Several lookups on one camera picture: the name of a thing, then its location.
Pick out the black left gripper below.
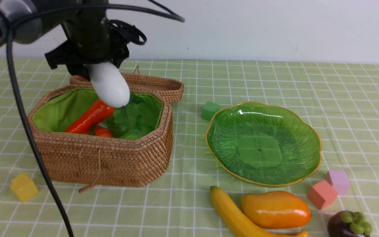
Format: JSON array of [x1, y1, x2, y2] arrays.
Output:
[[45, 15, 131, 79]]

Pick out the white radish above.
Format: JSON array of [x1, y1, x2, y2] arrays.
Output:
[[85, 62, 130, 108]]

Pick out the orange carrot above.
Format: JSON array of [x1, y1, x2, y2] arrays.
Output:
[[64, 92, 144, 137]]

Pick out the orange pumpkin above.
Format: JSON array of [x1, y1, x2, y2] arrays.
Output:
[[91, 125, 114, 138]]

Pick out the green bitter gourd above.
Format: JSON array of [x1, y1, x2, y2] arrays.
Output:
[[120, 126, 154, 140]]

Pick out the purple mangosteen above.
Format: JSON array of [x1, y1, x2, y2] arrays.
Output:
[[327, 210, 372, 237]]

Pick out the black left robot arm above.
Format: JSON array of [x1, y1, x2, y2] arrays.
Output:
[[0, 0, 139, 79]]

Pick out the woven basket lid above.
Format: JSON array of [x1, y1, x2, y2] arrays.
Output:
[[70, 73, 185, 103]]

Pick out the woven wicker basket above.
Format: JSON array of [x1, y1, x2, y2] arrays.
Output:
[[27, 84, 173, 187]]

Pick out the green foam cube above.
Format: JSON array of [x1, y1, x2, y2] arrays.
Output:
[[201, 101, 221, 121]]

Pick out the yellow foam cube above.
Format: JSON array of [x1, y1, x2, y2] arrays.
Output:
[[10, 173, 38, 202]]

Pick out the green glass leaf plate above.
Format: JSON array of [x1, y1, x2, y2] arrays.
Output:
[[205, 101, 322, 187]]

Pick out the yellow banana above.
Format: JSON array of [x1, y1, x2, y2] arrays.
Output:
[[210, 186, 309, 237]]

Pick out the orange mango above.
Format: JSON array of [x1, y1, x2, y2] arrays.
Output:
[[241, 191, 311, 229]]

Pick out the green checkered tablecloth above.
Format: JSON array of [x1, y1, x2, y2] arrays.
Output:
[[0, 58, 379, 237]]

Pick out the orange foam cube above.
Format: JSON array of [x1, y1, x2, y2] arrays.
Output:
[[307, 180, 338, 210]]

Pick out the pink foam cube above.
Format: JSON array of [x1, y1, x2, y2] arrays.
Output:
[[325, 170, 350, 195]]

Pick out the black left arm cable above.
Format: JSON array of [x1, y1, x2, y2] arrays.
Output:
[[5, 0, 186, 237]]

